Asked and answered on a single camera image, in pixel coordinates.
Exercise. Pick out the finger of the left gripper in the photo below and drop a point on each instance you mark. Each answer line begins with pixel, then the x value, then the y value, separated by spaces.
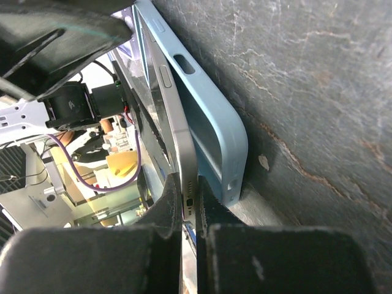
pixel 45 43

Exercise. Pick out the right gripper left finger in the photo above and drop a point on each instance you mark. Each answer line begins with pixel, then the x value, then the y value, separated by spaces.
pixel 166 216

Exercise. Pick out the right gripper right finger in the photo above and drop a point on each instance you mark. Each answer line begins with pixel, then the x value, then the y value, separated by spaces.
pixel 209 210

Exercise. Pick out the light blue phone case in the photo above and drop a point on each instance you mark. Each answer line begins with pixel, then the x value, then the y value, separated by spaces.
pixel 219 134

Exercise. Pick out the black phone with stand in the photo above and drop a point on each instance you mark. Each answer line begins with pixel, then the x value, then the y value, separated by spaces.
pixel 172 120

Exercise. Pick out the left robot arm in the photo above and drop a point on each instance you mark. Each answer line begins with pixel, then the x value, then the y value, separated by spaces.
pixel 69 107

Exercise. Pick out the lavender phone case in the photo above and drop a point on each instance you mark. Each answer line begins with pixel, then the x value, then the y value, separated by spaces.
pixel 131 47

